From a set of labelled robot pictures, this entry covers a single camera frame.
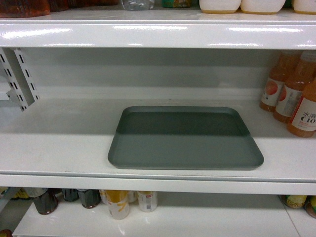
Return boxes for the grey silver rectangular tray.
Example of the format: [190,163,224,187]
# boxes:
[108,106,264,170]

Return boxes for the white labelled drink bottle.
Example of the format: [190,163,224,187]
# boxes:
[137,191,158,212]

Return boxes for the white metal store shelf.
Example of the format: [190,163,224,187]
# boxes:
[0,6,316,237]

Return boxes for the yellow white drink bottle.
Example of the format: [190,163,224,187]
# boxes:
[105,190,130,220]

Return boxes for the dark cola bottle right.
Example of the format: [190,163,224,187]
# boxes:
[77,189,101,209]

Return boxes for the dark cola bottle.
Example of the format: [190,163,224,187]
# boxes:
[77,189,101,209]
[62,189,79,202]
[26,188,58,215]

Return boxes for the dark cola bottle middle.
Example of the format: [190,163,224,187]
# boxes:
[62,189,79,202]

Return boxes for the clear plastic water bottle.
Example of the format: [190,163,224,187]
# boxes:
[120,0,155,11]

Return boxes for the white round container left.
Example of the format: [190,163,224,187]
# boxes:
[199,0,241,14]

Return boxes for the white round container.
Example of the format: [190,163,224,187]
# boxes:
[292,0,316,14]
[240,0,286,14]
[199,0,241,14]

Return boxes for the orange juice bottle rear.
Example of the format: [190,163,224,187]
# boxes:
[260,50,301,112]

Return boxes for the orange juice bottle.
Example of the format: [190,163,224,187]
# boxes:
[273,50,316,123]
[287,79,316,138]
[260,50,301,112]

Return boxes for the dark cola bottle left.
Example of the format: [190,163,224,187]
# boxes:
[26,188,58,215]

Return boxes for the orange juice bottle front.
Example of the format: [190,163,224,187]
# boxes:
[287,79,316,138]

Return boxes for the white round container middle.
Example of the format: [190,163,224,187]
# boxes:
[240,0,286,14]

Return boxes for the orange juice bottle middle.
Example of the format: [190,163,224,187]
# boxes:
[273,50,316,123]

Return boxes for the green yellow canned goods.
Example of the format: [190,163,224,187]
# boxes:
[280,195,316,218]

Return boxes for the red brown packaged goods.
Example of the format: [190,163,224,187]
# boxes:
[0,0,50,18]

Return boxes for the white round container right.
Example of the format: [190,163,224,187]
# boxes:
[292,0,316,14]

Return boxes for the white slotted shelf bracket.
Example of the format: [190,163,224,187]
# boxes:
[0,47,40,111]

